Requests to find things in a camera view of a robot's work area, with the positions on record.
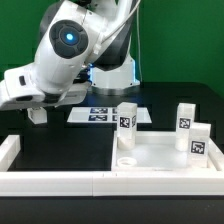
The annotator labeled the white marker base sheet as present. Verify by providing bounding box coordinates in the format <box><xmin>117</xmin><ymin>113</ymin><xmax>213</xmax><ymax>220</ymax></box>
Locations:
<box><xmin>67</xmin><ymin>107</ymin><xmax>152</xmax><ymax>123</ymax></box>

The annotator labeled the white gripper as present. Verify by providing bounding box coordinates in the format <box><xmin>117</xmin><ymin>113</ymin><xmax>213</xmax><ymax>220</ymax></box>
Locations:
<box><xmin>0</xmin><ymin>64</ymin><xmax>90</xmax><ymax>110</ymax></box>

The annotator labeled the white U-shaped fence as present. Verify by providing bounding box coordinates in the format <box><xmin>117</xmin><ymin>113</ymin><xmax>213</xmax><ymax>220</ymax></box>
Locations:
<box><xmin>0</xmin><ymin>135</ymin><xmax>224</xmax><ymax>197</ymax></box>

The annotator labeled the white camera cable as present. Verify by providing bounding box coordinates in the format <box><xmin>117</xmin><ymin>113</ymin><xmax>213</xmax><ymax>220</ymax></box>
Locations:
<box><xmin>99</xmin><ymin>0</ymin><xmax>143</xmax><ymax>83</ymax></box>

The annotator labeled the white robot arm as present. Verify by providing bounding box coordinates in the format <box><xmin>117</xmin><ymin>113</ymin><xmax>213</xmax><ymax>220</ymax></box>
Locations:
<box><xmin>0</xmin><ymin>0</ymin><xmax>141</xmax><ymax>110</ymax></box>

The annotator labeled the white square tabletop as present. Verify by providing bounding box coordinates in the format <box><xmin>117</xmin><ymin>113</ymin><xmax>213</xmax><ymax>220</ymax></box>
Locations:
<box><xmin>111</xmin><ymin>131</ymin><xmax>224</xmax><ymax>171</ymax></box>

